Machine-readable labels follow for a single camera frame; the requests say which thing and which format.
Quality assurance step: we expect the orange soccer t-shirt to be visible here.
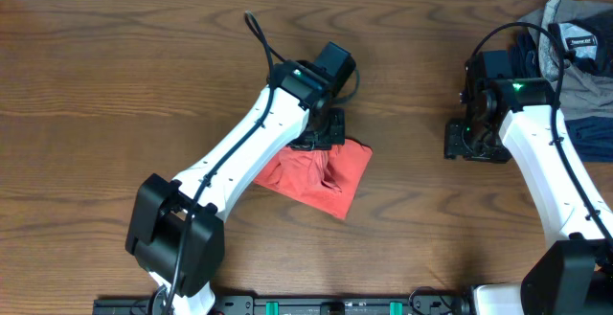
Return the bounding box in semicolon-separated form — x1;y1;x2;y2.
254;139;373;219

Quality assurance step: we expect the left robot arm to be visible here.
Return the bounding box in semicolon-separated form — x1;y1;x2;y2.
125;56;356;314

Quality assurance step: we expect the black t-shirt orange contour print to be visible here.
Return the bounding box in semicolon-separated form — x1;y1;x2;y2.
548;10;612;78

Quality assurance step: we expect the navy blue folded garment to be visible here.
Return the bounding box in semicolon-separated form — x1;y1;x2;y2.
510;33;612;163

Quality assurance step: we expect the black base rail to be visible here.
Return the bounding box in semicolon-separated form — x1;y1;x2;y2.
92;293;475;315

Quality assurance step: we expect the grey folded t-shirt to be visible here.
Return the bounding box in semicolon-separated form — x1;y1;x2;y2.
519;0;612;121

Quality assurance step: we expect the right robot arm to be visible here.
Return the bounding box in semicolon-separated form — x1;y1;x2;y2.
443;79;612;314

